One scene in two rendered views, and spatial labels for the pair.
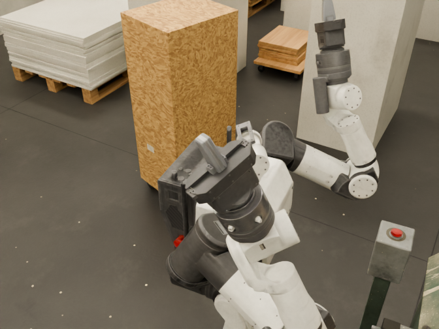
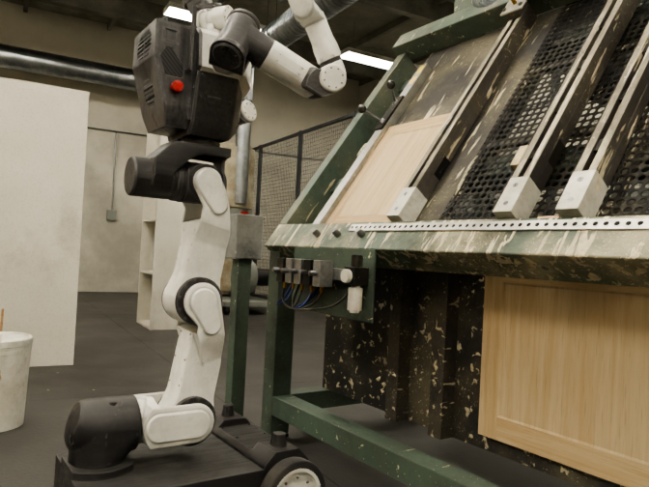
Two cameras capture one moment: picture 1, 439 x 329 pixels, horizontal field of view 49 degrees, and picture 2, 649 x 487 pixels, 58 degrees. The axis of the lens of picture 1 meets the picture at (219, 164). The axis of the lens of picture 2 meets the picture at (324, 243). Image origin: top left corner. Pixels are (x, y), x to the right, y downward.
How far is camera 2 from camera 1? 187 cm
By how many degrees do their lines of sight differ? 66
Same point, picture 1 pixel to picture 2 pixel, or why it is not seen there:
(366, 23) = (46, 202)
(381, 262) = (244, 238)
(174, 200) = (171, 40)
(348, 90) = not seen: hidden behind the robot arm
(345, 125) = not seen: hidden behind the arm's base
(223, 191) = not seen: outside the picture
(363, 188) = (250, 110)
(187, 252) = (239, 25)
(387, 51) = (73, 228)
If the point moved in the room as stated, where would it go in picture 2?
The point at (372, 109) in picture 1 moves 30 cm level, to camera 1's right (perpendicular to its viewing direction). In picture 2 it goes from (67, 299) to (106, 297)
